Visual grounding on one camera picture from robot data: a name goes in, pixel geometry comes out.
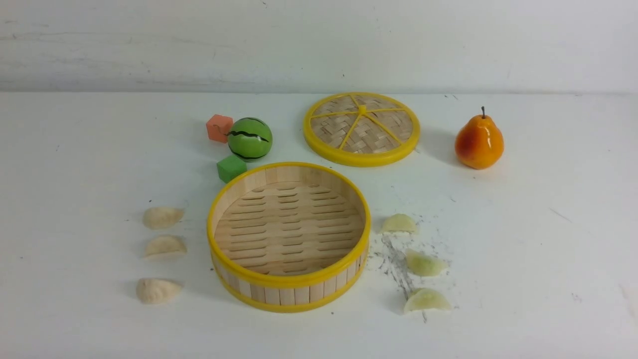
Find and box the green dumpling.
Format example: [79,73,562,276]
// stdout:
[403,288,453,313]
[405,248,448,277]
[380,213,417,233]

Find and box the white dumpling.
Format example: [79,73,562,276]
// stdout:
[142,206,184,230]
[143,235,188,260]
[135,279,184,305]

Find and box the yellow-rimmed woven steamer lid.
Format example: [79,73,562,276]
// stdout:
[303,92,421,168]

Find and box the yellow-rimmed bamboo steamer tray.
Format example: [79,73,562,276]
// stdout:
[207,162,372,313]

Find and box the green toy watermelon ball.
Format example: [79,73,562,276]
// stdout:
[226,117,273,162]

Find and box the green foam cube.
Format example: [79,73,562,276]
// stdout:
[216,155,248,183]

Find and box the orange foam cube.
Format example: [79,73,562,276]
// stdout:
[206,114,234,143]

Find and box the orange toy pear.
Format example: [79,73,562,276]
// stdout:
[454,106,504,170]

